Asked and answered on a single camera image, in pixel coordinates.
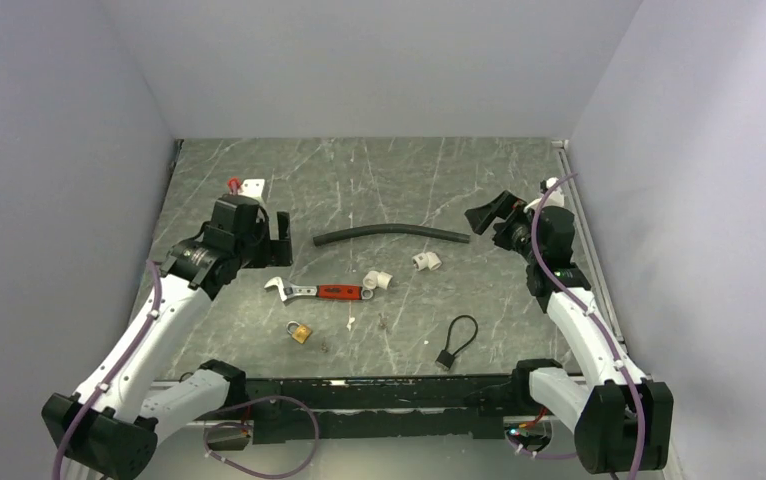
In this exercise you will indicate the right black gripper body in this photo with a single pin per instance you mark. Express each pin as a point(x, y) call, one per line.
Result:
point(515, 234)

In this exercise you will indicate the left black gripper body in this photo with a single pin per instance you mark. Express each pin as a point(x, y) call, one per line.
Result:
point(258, 251)

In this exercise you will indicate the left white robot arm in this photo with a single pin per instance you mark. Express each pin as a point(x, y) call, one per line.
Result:
point(110, 423)

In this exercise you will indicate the white pipe elbow near wrench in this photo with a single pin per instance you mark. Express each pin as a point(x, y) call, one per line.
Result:
point(377, 280)

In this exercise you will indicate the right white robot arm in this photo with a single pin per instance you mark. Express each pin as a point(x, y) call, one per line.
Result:
point(620, 418)

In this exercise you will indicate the brass padlock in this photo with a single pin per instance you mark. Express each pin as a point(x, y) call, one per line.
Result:
point(298, 332)

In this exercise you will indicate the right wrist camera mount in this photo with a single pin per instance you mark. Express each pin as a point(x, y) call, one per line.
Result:
point(550, 195)

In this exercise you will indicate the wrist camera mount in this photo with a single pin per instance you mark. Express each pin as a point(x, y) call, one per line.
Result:
point(550, 195)
point(251, 188)

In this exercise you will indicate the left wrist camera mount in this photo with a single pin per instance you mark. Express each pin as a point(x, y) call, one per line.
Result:
point(251, 188)

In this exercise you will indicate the aluminium rail right edge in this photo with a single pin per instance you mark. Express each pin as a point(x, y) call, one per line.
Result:
point(598, 278)

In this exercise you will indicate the red handled adjustable wrench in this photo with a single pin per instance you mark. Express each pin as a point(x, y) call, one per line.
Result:
point(288, 291)

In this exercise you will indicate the white pipe elbow near hose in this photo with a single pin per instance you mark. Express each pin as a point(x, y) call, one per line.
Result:
point(426, 261)

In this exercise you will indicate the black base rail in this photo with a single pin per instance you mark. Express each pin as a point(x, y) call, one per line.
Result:
point(481, 406)

